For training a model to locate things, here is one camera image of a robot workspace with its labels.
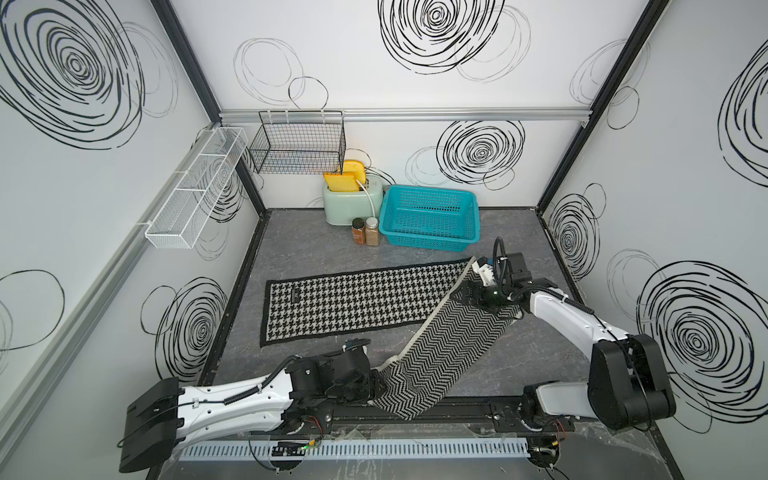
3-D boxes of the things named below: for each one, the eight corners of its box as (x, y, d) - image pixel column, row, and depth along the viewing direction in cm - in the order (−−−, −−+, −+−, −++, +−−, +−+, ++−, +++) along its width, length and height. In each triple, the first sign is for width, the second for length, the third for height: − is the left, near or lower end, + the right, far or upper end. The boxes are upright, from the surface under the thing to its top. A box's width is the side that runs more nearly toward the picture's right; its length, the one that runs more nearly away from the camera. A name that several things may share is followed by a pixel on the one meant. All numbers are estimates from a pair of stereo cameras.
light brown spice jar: (366, 246, 110) (364, 229, 103) (367, 234, 114) (365, 216, 106) (378, 246, 110) (377, 229, 103) (378, 234, 114) (378, 216, 106)
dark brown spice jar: (354, 244, 111) (351, 227, 104) (355, 234, 115) (352, 217, 107) (364, 244, 111) (363, 227, 104) (365, 234, 115) (363, 217, 107)
